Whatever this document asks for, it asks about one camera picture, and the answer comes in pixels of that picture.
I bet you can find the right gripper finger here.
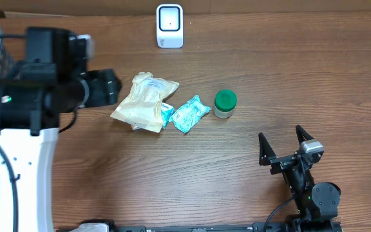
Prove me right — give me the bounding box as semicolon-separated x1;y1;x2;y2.
295;124;313;144
258;133;276;166

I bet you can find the beige plastic pouch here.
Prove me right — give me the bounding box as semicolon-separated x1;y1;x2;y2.
110;72;179;133

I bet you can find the teal Kleenex tissue pack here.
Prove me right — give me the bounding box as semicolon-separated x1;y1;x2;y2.
161;102;175;129

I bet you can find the orange Kleenex tissue pack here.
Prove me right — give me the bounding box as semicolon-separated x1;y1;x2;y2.
131;125;140;130

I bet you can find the white barcode scanner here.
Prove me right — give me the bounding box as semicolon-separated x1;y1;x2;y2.
156;3;184;48

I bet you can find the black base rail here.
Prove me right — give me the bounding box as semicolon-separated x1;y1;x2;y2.
56;220;342;232

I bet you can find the teal wet wipes pack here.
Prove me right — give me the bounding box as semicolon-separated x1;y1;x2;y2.
169;95;211;133

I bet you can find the green lid jar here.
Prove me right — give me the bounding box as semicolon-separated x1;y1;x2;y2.
213;89;237;119

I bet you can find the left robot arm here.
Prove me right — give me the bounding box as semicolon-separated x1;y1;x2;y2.
0;27;122;231

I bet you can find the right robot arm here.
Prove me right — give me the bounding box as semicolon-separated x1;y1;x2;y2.
252;125;342;232

